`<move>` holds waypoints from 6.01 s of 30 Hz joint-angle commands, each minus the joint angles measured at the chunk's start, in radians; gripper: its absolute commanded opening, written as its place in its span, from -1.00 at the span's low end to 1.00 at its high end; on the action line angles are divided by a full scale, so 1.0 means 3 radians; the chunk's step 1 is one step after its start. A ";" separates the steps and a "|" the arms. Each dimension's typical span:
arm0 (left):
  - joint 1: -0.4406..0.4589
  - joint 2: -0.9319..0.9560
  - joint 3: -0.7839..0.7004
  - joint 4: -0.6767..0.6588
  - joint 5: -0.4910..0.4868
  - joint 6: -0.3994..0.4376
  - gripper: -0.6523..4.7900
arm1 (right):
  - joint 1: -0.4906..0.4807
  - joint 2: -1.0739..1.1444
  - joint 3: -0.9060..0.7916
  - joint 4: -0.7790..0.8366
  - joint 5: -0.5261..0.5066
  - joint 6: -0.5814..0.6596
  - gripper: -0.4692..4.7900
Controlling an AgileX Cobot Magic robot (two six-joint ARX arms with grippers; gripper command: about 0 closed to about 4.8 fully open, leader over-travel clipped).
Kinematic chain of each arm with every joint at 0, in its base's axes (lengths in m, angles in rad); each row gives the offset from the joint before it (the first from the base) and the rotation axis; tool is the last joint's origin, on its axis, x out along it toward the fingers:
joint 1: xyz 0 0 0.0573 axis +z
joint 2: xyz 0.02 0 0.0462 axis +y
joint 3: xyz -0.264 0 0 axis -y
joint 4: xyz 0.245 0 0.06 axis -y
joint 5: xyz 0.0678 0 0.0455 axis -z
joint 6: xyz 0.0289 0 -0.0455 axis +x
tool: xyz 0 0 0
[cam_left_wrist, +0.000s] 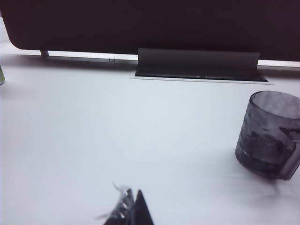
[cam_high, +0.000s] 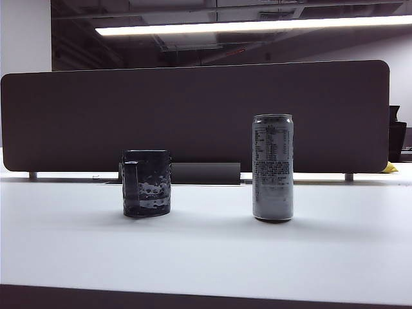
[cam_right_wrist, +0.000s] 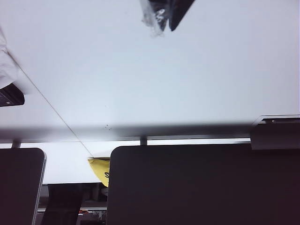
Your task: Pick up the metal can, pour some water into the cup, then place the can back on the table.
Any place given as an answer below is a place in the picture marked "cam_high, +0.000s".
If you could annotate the silver metal drink can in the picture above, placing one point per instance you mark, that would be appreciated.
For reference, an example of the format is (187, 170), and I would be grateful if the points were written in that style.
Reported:
(273, 193)

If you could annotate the dark fabric desk divider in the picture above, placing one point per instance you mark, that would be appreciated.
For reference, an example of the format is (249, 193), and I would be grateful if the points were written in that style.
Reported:
(193, 112)

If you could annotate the dark dimpled glass mug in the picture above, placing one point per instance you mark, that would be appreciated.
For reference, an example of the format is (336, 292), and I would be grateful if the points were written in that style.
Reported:
(151, 180)

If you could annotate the long ceiling light strip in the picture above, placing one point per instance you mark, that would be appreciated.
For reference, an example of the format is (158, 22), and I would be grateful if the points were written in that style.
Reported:
(225, 26)

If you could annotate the grey divider support leg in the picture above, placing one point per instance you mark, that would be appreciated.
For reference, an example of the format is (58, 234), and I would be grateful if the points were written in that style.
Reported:
(33, 174)
(349, 176)

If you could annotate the small yellow object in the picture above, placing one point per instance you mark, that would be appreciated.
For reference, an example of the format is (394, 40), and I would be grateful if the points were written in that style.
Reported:
(391, 167)

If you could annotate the black office chair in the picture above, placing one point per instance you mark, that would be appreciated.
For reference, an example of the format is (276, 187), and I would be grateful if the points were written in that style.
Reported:
(396, 138)

